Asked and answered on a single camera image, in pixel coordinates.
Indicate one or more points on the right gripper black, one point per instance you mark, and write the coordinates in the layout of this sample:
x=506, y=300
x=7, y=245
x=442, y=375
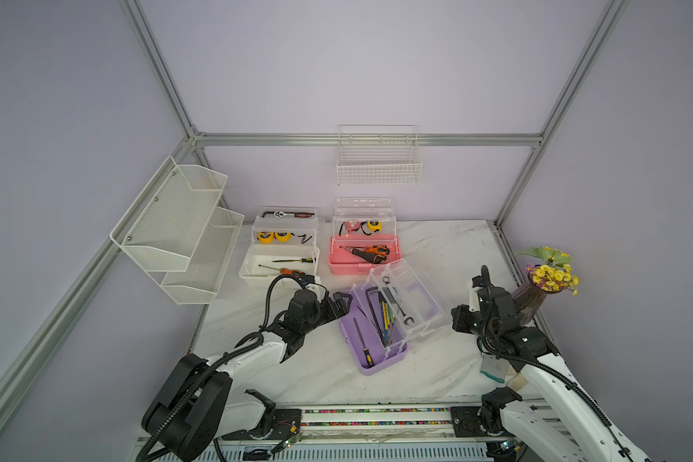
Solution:
x=461, y=312

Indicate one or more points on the yellow flowers in vase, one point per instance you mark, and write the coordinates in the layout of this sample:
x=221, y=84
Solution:
x=551, y=275

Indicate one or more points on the silver combination wrench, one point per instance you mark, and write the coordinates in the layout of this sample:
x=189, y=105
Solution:
x=391, y=295

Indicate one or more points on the purple toolbox clear lid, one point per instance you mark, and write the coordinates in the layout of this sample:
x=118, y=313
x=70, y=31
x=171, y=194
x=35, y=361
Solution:
x=387, y=338

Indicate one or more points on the white wire wall basket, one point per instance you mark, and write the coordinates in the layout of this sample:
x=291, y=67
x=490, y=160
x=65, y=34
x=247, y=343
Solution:
x=378, y=155

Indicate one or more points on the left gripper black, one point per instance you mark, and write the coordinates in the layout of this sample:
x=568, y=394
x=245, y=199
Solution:
x=342, y=309

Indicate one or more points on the white green work glove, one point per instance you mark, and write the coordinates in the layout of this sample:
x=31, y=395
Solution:
x=500, y=371

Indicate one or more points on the white toolbox clear lid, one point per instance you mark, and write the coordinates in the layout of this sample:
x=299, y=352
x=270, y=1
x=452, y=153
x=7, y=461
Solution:
x=301, y=253

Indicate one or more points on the pink toolbox clear lid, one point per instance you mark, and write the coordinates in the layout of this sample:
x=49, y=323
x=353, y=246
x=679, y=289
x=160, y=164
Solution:
x=349, y=223

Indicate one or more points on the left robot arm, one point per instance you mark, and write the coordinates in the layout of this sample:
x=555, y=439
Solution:
x=205, y=398

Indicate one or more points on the orange handled screwdriver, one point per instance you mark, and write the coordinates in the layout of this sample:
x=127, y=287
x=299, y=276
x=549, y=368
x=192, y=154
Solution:
x=283, y=271

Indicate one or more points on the black orange screwdriver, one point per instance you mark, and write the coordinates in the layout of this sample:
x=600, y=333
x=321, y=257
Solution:
x=371, y=254

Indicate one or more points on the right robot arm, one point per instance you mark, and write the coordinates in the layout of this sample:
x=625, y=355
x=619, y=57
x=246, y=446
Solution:
x=589, y=434

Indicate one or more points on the ratchet wrench red handle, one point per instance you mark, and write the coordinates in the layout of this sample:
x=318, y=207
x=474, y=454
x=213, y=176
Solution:
x=281, y=214

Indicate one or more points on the white two-tier mesh shelf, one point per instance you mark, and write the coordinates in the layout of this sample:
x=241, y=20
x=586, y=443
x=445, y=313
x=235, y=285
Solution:
x=178, y=232

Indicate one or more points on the yellow black screwdriver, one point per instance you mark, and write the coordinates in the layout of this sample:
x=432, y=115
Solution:
x=365, y=350

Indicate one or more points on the orange black pliers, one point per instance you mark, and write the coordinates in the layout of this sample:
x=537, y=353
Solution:
x=363, y=252

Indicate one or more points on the yellow tape measure left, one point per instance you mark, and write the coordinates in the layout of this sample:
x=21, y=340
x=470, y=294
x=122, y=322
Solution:
x=265, y=237

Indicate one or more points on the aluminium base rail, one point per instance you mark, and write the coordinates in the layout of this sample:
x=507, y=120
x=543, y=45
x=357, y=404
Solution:
x=411, y=432

